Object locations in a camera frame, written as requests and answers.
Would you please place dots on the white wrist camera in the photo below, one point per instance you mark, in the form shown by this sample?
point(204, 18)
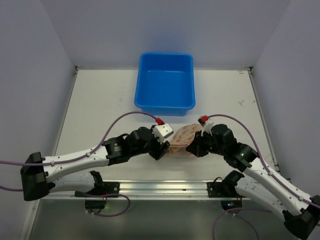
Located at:
point(162, 132)
point(206, 124)

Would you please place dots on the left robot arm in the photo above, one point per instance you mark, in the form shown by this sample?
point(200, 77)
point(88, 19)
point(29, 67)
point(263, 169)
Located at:
point(40, 175)

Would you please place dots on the blue plastic bin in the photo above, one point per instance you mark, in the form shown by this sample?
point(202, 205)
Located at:
point(165, 83)

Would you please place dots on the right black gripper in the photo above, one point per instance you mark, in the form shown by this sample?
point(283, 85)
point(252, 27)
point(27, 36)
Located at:
point(195, 146)

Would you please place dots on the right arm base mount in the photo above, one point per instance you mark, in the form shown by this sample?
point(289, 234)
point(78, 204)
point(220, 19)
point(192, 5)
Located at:
point(225, 188)

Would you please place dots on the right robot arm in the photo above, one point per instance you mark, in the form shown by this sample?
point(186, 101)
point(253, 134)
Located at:
point(254, 179)

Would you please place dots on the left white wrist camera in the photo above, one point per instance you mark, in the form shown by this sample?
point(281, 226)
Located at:
point(162, 132)

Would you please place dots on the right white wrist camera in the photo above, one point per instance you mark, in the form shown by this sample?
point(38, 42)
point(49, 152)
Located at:
point(206, 124)

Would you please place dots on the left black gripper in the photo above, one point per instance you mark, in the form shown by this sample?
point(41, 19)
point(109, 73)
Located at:
point(160, 150)

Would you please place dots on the floral mesh laundry bag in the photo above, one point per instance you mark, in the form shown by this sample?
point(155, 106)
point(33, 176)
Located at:
point(182, 139)

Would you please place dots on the aluminium mounting rail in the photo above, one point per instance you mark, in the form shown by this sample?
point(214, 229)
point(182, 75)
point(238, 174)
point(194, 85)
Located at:
point(86, 182)

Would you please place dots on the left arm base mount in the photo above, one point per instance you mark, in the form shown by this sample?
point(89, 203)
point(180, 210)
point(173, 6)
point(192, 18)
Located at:
point(99, 202)

